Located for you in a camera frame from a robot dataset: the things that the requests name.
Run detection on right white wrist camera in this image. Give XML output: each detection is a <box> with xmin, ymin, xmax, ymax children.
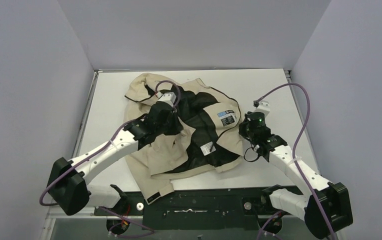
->
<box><xmin>253</xmin><ymin>100</ymin><xmax>271</xmax><ymax>117</ymax></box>

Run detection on beige jacket with black lining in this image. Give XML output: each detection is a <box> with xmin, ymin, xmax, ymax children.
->
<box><xmin>124</xmin><ymin>73</ymin><xmax>244</xmax><ymax>204</ymax></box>

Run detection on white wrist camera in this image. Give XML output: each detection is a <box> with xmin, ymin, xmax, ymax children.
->
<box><xmin>156</xmin><ymin>92</ymin><xmax>178</xmax><ymax>108</ymax></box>
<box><xmin>253</xmin><ymin>100</ymin><xmax>271</xmax><ymax>117</ymax></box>

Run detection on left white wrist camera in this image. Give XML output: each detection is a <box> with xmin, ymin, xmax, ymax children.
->
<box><xmin>156</xmin><ymin>92</ymin><xmax>178</xmax><ymax>108</ymax></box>

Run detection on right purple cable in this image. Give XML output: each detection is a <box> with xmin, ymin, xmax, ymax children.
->
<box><xmin>253</xmin><ymin>82</ymin><xmax>338</xmax><ymax>240</ymax></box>

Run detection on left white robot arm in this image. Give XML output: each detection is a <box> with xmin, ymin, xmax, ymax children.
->
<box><xmin>45</xmin><ymin>98</ymin><xmax>182</xmax><ymax>216</ymax></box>

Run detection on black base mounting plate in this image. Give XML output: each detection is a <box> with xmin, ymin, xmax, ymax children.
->
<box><xmin>111</xmin><ymin>187</ymin><xmax>277</xmax><ymax>231</ymax></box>

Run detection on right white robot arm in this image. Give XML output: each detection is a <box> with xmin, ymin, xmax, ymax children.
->
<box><xmin>239</xmin><ymin>111</ymin><xmax>354</xmax><ymax>239</ymax></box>

